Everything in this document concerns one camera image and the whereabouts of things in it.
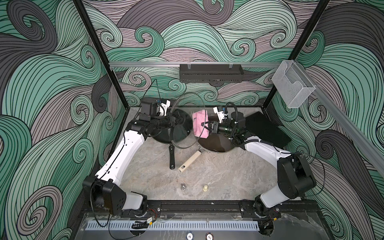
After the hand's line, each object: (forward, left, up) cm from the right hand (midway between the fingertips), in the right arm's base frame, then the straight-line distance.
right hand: (200, 125), depth 78 cm
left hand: (0, +10, +7) cm, 12 cm away
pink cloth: (+3, +1, +3) cm, 5 cm away
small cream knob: (-26, -2, -22) cm, 34 cm away
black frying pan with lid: (-3, +10, +4) cm, 11 cm away
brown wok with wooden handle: (-12, +4, -14) cm, 19 cm away
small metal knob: (-25, +10, -20) cm, 34 cm away
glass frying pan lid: (+41, +5, -22) cm, 47 cm away
